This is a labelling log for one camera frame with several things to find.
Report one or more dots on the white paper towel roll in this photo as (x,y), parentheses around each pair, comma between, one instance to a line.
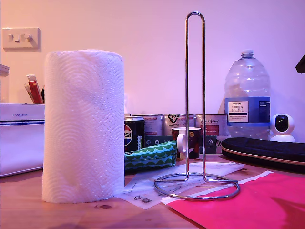
(83,119)

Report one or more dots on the silver tin pale label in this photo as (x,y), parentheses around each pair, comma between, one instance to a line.
(153,126)

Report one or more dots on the gingerbread print tissue box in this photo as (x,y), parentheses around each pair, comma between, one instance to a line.
(128,115)

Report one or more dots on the silver tin black logo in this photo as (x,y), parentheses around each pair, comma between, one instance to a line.
(176,124)

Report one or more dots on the white tissue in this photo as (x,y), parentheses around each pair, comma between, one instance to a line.
(126,105)

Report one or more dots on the black Pepsi can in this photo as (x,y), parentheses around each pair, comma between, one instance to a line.
(134,143)

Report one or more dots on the green wave-pattern pouch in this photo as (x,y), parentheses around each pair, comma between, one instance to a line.
(147,157)

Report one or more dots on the silver tin red label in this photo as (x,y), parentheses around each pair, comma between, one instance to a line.
(212,124)

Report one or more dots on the clear plastic bag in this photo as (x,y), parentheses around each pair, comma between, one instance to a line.
(143,190)

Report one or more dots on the large clear water bottle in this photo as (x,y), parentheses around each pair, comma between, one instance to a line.
(247,83)

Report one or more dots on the black quilted zip case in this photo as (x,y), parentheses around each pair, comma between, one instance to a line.
(262,150)

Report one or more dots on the red and white tube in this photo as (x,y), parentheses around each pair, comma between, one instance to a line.
(35,90)

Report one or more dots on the cream tube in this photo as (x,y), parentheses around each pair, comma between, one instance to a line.
(28,93)

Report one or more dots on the white Lancome toiletry bag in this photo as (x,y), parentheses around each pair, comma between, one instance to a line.
(21,143)

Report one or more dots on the pink mailing envelope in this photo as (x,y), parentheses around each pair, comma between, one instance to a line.
(250,210)

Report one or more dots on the small white round camera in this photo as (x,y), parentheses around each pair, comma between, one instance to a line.
(281,133)

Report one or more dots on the white wall light switch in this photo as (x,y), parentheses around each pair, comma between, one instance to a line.
(21,45)

